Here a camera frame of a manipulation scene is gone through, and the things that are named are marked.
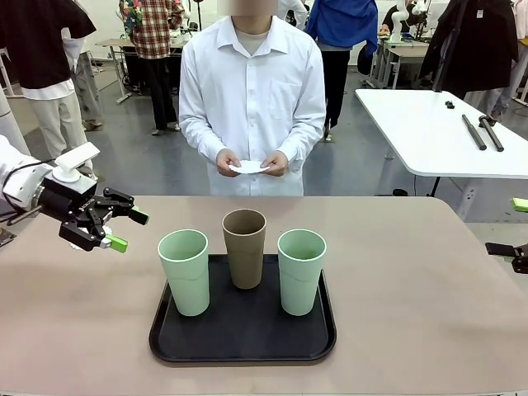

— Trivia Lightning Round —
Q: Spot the grey metal workshop desk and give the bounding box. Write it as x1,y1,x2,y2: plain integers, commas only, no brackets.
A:
95,37,185,105

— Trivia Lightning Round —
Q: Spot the black plastic serving tray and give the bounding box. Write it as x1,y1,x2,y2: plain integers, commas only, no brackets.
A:
148,253,337,366

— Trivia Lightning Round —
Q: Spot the person in black coat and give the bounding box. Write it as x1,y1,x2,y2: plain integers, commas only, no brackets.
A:
418,0,521,121

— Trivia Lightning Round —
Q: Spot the person in white shirt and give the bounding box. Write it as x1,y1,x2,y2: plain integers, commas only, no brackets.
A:
177,3,327,197

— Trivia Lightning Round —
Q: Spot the person's left hand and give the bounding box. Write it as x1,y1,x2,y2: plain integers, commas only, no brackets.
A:
259,149,289,178

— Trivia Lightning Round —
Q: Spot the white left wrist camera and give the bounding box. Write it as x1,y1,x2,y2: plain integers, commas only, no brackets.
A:
53,142,101,183

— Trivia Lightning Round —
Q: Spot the white perforated cylinder appliance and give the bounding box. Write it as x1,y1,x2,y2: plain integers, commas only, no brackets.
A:
0,84,32,162

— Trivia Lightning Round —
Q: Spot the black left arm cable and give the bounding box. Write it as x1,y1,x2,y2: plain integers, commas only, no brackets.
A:
0,162,57,226

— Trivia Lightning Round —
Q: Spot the black metal rod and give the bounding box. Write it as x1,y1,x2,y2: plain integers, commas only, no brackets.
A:
477,115,506,153
460,114,488,151

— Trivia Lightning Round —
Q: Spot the person in plaid shirt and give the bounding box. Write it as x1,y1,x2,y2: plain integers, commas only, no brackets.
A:
118,0,186,136

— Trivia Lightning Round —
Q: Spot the person's right hand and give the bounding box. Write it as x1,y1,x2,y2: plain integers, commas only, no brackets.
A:
214,147,244,179

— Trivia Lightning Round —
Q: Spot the pale green plastic cup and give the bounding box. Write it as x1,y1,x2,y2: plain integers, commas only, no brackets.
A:
158,229,210,318
277,229,328,317

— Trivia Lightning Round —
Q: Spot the person in black shirt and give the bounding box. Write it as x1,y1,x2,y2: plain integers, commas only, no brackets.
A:
0,0,98,174

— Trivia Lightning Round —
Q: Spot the person in grey trousers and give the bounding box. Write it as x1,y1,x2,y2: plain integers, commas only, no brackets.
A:
61,26,104,132

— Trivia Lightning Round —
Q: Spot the brown plastic cup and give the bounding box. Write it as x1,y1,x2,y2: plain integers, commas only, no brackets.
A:
222,209,267,290

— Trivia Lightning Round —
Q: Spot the person's left forearm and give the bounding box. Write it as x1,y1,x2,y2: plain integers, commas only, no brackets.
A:
276,117,327,163

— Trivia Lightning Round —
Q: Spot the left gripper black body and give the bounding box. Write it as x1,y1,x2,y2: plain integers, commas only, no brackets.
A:
39,175,106,227

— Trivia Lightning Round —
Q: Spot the person in blue top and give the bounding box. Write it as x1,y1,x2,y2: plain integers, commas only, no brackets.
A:
304,0,380,141

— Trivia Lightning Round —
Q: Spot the white socket column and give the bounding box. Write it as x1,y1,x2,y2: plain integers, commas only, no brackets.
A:
464,185,480,220

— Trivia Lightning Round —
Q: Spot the grey desk with equipment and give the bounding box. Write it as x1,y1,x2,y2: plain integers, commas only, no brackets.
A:
373,35,430,90

